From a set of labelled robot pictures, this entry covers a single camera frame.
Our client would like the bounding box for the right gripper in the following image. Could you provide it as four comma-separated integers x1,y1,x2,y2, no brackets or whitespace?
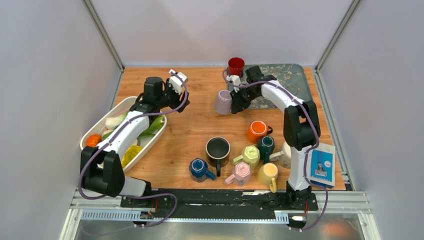
230,85,260,114

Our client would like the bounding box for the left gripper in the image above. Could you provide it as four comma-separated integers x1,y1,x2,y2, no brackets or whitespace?
156,78,191,114

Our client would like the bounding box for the lilac grey mug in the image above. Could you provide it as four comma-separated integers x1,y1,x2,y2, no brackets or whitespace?
214,90,233,115

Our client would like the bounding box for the orange mug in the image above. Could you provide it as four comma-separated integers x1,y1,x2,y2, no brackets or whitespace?
246,120,273,144

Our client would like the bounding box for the red mug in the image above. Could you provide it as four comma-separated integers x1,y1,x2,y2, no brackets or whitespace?
227,57,245,78

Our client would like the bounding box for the dark green mug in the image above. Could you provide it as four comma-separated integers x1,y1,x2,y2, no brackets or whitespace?
256,135,275,164

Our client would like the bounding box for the light green faceted mug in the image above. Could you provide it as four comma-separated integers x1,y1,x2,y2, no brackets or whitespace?
232,145,260,170

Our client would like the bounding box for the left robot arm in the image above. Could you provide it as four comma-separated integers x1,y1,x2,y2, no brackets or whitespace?
78,70,190,207

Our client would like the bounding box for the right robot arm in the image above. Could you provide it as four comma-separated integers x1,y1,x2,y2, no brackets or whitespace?
222,65,321,210

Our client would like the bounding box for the black mug with gold rim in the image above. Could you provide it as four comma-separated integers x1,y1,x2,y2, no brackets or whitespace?
205,136,231,177

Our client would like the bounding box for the cream white mug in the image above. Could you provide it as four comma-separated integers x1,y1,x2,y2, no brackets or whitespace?
269,141,291,169

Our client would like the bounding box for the pink faceted mug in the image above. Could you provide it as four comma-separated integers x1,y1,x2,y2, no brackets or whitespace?
224,162,251,186

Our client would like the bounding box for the navy blue mug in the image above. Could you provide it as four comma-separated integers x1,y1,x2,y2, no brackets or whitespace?
189,158,216,183

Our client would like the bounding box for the yellow mug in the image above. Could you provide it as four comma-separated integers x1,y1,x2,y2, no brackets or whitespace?
256,162,279,193

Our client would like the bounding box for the green leafy vegetable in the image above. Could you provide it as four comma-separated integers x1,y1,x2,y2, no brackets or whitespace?
138,115,165,138

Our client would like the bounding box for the floral blue tray mat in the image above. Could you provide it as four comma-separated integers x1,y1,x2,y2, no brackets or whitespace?
240,63,313,109

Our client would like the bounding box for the bok choy vegetable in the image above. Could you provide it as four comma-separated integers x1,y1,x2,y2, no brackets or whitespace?
104,111,128,130

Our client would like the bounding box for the small orange pumpkin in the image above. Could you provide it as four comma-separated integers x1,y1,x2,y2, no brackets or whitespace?
85,134,102,148

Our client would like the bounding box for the white oval vegetable dish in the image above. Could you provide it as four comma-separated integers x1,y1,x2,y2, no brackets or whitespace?
79,96,168,173

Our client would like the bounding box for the blue and white box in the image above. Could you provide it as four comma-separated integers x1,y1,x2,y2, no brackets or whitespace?
306,143,336,189

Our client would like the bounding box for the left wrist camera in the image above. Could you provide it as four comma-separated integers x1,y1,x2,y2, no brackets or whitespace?
168,69,188,95

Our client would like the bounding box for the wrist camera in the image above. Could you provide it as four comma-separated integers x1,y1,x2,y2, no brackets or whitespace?
226,75,241,92
168,69,188,95

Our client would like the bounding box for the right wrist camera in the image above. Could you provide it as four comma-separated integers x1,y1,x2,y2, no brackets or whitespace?
226,75,241,92

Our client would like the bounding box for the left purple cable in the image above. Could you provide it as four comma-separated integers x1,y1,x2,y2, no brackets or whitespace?
77,73,190,229

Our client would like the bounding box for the purple cable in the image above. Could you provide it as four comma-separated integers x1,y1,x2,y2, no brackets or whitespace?
221,68,329,232
77,73,190,229

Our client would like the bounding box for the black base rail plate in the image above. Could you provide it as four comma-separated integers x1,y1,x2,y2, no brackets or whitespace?
120,188,318,220

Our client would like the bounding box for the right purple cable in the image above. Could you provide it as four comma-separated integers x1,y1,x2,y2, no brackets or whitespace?
221,68,329,232

